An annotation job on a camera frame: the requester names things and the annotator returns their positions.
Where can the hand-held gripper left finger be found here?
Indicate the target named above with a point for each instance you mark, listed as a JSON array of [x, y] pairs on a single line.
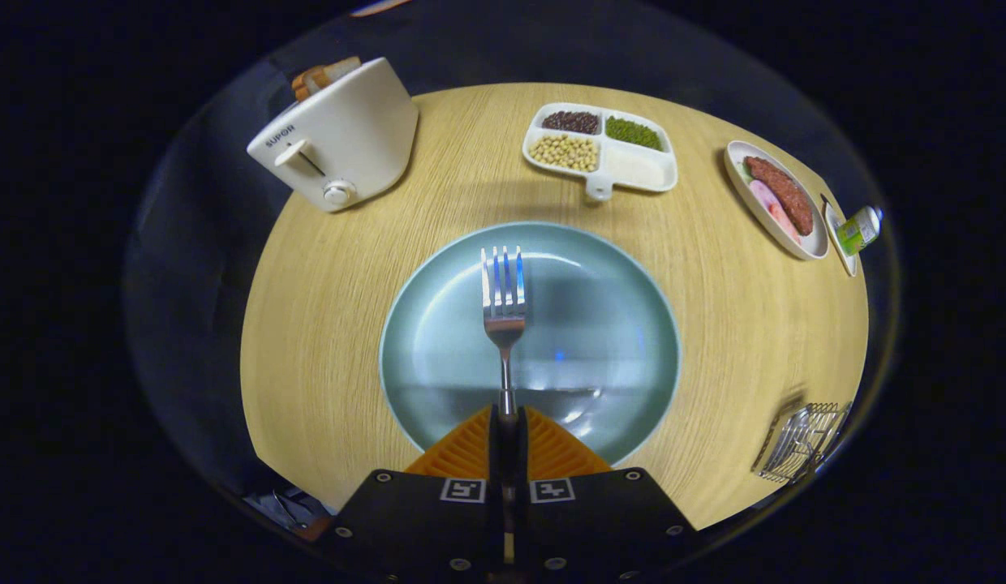
[[422, 519]]

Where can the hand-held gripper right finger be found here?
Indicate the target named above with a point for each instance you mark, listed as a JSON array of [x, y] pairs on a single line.
[[600, 519]]

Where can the silver fork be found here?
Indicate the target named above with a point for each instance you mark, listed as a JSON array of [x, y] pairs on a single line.
[[505, 328]]

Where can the light blue plate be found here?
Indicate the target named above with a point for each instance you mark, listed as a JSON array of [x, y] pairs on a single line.
[[600, 324]]

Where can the white round meat plate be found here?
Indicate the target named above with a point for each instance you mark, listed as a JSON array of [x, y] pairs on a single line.
[[815, 242]]

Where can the white divided dish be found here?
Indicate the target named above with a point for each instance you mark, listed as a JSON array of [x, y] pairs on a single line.
[[637, 166]]

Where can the pink ham slices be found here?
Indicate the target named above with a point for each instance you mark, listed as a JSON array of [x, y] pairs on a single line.
[[769, 204]]

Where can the small white saucer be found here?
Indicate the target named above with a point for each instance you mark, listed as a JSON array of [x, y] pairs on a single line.
[[837, 243]]

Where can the yellow soybeans pile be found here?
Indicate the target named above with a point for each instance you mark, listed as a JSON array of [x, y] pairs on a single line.
[[564, 152]]

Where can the brown grilled steak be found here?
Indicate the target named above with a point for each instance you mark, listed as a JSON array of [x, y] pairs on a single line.
[[783, 193]]

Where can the green lettuce leaf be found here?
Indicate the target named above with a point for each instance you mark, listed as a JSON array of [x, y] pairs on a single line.
[[745, 170]]

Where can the green label metal bottle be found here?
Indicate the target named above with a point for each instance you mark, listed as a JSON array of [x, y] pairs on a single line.
[[858, 231]]

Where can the white toaster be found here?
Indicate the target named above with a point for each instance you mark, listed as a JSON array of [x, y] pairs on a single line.
[[357, 138]]

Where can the green mung beans pile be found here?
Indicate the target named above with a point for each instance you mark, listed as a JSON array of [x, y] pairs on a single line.
[[633, 132]]

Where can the dark red beans pile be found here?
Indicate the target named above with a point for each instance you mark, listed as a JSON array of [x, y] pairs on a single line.
[[570, 122]]

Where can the toasted bread slices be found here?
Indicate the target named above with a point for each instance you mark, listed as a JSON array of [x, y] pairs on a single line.
[[318, 77]]

